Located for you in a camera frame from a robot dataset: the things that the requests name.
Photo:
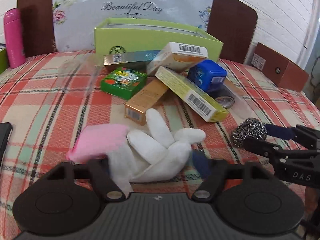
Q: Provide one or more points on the steel wool scrubber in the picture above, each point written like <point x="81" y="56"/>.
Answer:
<point x="250" y="128"/>

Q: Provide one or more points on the green container at left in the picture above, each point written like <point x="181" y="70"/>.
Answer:
<point x="4" y="62"/>

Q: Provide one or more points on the pink thermos bottle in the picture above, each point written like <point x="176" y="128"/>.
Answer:
<point x="13" y="37"/>

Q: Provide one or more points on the black smartphone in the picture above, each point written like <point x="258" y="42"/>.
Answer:
<point x="5" y="132"/>

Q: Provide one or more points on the brown wooden headboard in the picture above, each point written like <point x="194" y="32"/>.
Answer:
<point x="231" y="21"/>

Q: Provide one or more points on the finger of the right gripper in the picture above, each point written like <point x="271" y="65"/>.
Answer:
<point x="305" y="136"/>
<point x="274" y="152"/>

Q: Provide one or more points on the white glove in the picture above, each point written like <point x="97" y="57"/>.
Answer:
<point x="159" y="155"/>

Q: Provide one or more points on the small brown carton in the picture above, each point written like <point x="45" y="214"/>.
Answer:
<point x="148" y="97"/>

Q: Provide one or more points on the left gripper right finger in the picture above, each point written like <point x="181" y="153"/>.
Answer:
<point x="247" y="197"/>

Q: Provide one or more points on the yellow green long box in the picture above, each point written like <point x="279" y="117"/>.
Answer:
<point x="205" y="106"/>

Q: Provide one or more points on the floral Beautiful Day bag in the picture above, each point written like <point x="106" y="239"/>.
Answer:
<point x="75" y="20"/>

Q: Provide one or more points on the clear plastic cup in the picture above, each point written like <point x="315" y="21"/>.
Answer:
<point x="77" y="77"/>

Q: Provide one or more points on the pink cloth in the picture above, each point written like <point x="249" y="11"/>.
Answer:
<point x="96" y="141"/>

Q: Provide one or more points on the brown cardboard shoe box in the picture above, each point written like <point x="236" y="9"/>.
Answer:
<point x="280" y="70"/>

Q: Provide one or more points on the metallic teal long box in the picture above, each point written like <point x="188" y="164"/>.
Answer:
<point x="137" y="60"/>

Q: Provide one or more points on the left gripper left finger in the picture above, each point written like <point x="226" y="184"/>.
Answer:
<point x="66" y="199"/>

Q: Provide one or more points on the green floral box far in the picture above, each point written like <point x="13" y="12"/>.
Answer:
<point x="123" y="82"/>

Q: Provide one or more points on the blue plastic cube box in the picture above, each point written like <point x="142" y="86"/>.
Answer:
<point x="207" y="75"/>

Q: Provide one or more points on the black tape roll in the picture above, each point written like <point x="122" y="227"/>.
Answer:
<point x="223" y="95"/>

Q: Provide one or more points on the white orange medicine box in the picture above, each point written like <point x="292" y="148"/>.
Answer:
<point x="177" y="57"/>

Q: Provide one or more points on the green open cardboard box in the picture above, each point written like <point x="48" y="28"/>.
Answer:
<point x="123" y="35"/>

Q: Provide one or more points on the clear plastic tube case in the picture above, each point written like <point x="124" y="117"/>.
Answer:
<point x="240" y="107"/>

